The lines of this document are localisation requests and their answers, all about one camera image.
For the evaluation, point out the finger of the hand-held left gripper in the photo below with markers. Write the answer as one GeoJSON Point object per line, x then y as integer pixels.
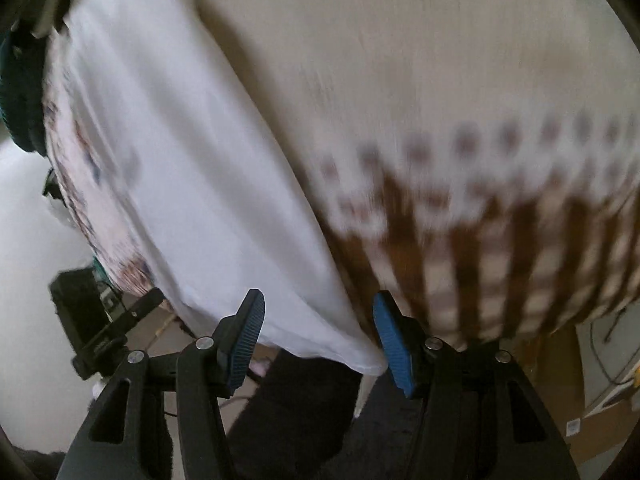
{"type": "Point", "coordinates": [131, 316]}

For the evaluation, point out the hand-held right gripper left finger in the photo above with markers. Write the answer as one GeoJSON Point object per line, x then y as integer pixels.
{"type": "Point", "coordinates": [248, 337]}

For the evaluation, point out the white shirt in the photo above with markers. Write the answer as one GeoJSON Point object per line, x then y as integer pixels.
{"type": "Point", "coordinates": [200, 170]}

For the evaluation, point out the dark teal cloth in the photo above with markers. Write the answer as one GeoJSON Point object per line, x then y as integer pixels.
{"type": "Point", "coordinates": [22, 90]}

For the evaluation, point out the brown checked printed blanket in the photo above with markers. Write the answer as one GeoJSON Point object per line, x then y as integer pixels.
{"type": "Point", "coordinates": [450, 110]}

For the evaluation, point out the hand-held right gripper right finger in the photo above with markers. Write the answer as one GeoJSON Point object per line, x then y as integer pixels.
{"type": "Point", "coordinates": [392, 340]}

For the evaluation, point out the cardboard box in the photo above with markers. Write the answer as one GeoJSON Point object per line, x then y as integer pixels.
{"type": "Point", "coordinates": [595, 430]}

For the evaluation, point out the person's dark pants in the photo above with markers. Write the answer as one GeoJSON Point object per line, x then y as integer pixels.
{"type": "Point", "coordinates": [295, 410]}

